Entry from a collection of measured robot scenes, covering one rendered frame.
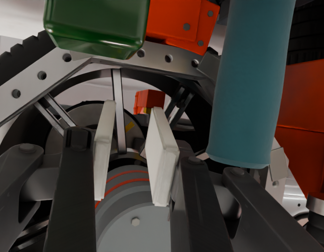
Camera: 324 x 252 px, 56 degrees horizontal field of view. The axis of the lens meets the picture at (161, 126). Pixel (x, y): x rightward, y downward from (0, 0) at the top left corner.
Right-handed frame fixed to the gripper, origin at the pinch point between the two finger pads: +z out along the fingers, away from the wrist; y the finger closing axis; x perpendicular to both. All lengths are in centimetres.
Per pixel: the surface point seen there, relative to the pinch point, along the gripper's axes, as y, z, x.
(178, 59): 7.6, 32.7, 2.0
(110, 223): 0.0, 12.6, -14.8
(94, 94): -33, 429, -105
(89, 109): -9, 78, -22
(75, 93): -61, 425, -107
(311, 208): 20.3, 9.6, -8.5
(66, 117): -9.6, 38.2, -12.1
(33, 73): -13.3, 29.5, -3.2
